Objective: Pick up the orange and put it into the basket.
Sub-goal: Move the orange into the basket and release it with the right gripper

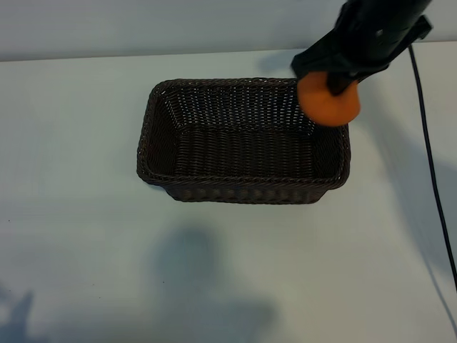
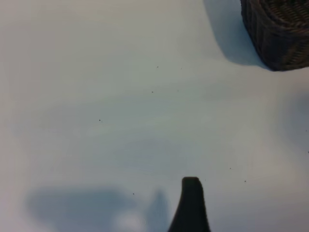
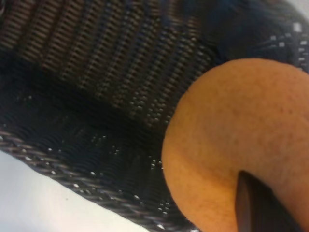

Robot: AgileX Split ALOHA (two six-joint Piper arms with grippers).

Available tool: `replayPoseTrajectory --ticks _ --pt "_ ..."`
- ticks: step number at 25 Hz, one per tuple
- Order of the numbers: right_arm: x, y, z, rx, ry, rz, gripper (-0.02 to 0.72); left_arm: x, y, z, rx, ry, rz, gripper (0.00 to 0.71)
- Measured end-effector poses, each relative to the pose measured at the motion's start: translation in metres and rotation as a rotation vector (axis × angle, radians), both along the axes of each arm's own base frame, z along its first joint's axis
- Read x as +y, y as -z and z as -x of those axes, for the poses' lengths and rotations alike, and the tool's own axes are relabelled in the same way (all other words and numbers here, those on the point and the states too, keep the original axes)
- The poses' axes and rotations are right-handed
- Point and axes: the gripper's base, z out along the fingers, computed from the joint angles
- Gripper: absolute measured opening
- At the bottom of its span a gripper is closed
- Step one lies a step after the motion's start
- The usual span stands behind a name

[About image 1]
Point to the dark brown woven basket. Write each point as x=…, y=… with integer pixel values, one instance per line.
x=232, y=153

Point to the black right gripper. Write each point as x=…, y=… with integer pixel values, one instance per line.
x=360, y=39

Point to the orange fruit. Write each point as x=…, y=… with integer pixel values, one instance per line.
x=321, y=107

